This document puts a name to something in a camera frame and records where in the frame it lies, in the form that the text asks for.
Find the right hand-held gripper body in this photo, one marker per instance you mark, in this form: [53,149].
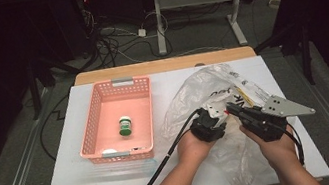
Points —
[269,122]

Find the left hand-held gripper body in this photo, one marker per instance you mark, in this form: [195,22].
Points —
[207,129]

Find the clear plastic bag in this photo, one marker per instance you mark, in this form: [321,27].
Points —
[196,90]

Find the green bottle with white cap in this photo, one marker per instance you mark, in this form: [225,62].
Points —
[125,126]

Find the pink plastic basket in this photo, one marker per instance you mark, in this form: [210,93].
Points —
[111,109]

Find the white bottle with blue label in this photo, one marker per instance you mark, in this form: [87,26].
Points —
[110,151]

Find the person's left hand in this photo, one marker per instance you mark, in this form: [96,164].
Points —
[192,148]

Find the person's right hand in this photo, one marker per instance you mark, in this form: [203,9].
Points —
[278,151]

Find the wooden table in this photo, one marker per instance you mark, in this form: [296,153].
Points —
[164,64]

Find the black stand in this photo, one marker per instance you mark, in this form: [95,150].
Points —
[305,52]
[34,94]

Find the white power strip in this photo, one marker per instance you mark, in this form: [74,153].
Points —
[274,2]

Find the white power adapter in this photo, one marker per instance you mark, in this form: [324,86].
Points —
[141,32]

